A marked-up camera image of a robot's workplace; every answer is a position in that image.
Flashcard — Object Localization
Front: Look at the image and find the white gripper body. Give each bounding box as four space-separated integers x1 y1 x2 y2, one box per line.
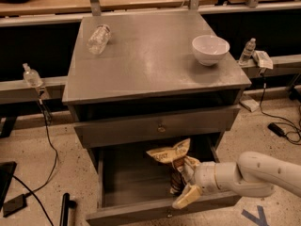
194 162 217 195

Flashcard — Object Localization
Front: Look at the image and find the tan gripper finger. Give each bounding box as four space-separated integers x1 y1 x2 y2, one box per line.
172 184 203 209
184 156 200 185

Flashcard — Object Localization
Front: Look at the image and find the brown yellow chip bag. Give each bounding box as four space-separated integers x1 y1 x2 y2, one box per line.
147 138 191 195

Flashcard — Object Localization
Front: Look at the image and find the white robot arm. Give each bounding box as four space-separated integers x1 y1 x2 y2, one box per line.
172 152 301 209

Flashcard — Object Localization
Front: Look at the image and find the upper grey drawer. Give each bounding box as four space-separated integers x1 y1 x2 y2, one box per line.
74 105 240 148

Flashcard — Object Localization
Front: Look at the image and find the open middle drawer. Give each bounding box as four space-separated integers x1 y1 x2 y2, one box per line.
86 137 240 226

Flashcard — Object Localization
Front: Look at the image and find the grey drawer cabinet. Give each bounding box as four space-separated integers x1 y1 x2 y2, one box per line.
61 9 252 226

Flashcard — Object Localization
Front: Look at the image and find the grey block on floor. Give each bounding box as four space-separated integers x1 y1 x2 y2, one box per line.
240 95 260 112

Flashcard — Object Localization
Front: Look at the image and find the black power adapter right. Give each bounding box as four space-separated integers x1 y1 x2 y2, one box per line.
268 122 285 137

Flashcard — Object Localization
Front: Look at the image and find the black power adapter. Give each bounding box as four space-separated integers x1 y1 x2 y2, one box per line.
268 122 285 137
3 194 27 218

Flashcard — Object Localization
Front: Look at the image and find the white ceramic bowl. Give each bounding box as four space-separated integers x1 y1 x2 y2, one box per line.
192 35 230 66

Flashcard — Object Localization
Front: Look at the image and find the clear plastic bottle on cabinet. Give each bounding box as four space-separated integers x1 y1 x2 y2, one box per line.
87 24 111 55

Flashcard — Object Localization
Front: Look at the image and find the black power adapter left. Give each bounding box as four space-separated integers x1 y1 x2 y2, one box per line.
3 194 27 218

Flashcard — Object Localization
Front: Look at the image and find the black cables right floor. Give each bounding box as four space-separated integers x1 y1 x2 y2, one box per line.
259 73 301 146

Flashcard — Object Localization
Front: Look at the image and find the black post on floor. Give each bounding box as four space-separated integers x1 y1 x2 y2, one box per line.
59 193 77 226

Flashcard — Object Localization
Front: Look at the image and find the white packet on right rail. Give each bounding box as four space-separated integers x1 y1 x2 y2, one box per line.
252 50 274 70

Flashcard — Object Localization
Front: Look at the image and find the small water bottle right rail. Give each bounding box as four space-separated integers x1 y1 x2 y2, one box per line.
238 38 256 66

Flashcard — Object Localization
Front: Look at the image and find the black cable left floor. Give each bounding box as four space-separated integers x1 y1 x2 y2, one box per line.
11 99 59 226

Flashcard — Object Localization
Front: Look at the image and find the clear bottle on left rail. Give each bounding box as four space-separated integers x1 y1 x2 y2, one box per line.
23 63 43 88

